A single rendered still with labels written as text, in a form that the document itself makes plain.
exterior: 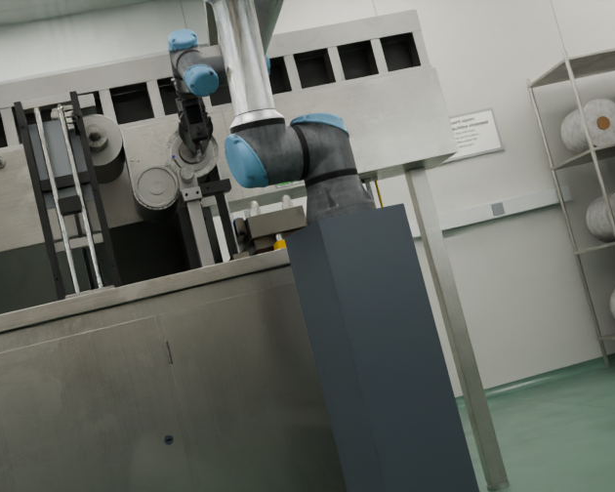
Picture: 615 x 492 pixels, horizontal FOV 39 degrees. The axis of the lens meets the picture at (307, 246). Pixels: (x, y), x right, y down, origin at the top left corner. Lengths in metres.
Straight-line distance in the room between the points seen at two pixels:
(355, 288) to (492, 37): 4.23
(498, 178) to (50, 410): 3.94
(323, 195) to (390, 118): 1.16
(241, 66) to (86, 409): 0.88
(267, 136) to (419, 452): 0.70
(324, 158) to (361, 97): 1.13
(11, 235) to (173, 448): 0.96
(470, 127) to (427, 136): 2.63
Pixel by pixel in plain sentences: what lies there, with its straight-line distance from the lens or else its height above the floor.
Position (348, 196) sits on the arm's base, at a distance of 1.79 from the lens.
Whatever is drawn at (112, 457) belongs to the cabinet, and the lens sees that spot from 2.14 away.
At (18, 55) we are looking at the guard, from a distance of 2.87.
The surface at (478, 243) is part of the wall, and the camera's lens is 5.47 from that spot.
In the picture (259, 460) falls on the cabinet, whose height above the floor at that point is 0.42.
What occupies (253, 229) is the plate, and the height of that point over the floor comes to 0.99.
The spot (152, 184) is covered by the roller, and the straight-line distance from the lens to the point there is 2.44.
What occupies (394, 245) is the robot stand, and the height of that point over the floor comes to 0.82.
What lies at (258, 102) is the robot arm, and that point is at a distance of 1.80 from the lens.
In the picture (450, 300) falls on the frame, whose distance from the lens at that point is 3.06.
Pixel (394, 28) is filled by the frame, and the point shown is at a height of 1.60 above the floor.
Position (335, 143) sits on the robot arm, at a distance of 1.83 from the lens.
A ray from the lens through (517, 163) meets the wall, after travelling 5.66.
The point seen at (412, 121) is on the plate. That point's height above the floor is 1.27.
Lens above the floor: 0.71
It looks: 5 degrees up
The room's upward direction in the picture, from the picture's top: 14 degrees counter-clockwise
